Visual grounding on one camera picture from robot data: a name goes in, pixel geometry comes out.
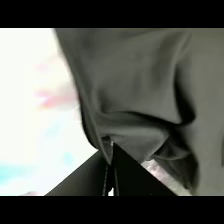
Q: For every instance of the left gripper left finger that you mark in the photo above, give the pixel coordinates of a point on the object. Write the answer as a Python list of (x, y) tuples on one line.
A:
[(87, 181)]

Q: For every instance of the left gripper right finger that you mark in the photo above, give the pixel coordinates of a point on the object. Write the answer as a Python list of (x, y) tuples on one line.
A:
[(136, 180)]

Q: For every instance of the grey garment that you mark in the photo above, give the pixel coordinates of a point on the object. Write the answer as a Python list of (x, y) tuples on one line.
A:
[(143, 90)]

